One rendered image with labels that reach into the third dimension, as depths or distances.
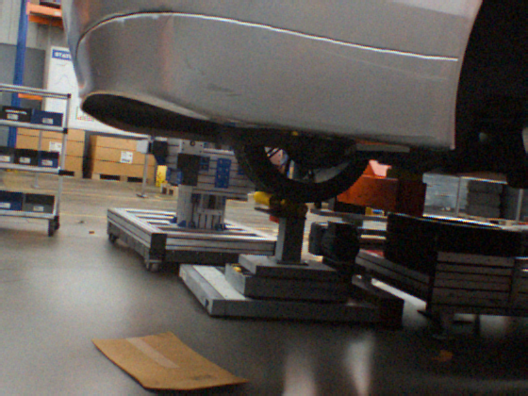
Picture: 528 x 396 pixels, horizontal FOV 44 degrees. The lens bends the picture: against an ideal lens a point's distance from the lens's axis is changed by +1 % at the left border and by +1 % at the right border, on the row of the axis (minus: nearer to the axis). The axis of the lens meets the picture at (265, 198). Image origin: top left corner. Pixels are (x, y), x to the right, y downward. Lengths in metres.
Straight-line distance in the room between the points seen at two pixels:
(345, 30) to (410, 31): 0.12
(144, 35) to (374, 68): 0.39
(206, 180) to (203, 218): 0.33
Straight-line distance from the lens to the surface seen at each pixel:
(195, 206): 4.07
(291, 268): 2.99
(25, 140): 12.57
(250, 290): 2.92
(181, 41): 1.10
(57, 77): 9.23
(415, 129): 1.19
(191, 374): 2.09
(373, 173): 3.39
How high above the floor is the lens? 0.68
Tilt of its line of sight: 3 degrees down
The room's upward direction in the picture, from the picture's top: 7 degrees clockwise
